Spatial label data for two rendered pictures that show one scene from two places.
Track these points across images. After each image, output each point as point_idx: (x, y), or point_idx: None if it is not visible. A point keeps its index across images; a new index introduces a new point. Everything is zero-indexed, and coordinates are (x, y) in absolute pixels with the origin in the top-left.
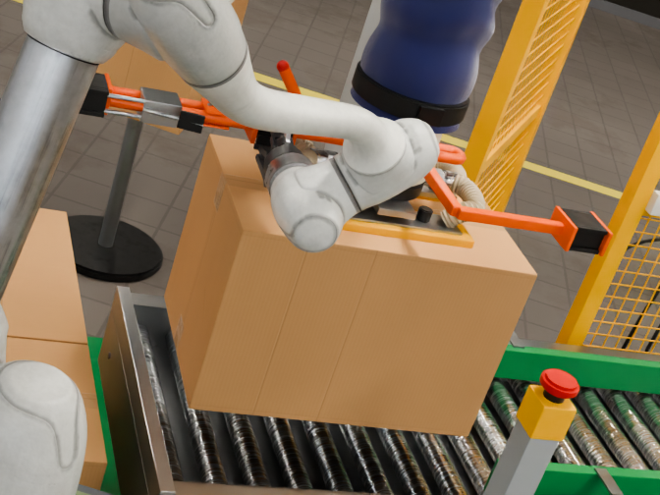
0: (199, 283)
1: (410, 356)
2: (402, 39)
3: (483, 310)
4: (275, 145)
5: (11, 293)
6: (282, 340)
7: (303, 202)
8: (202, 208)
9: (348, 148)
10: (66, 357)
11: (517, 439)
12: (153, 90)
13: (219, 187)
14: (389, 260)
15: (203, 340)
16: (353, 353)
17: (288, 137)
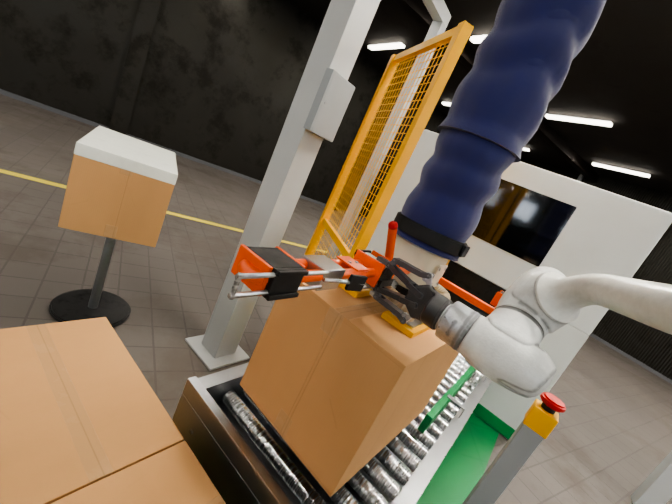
0: (315, 392)
1: (426, 390)
2: (459, 203)
3: (455, 352)
4: (420, 293)
5: (97, 416)
6: (389, 420)
7: (540, 360)
8: (297, 330)
9: (551, 304)
10: (177, 466)
11: (526, 437)
12: (314, 257)
13: (329, 318)
14: (445, 347)
15: (344, 445)
16: (410, 404)
17: (431, 285)
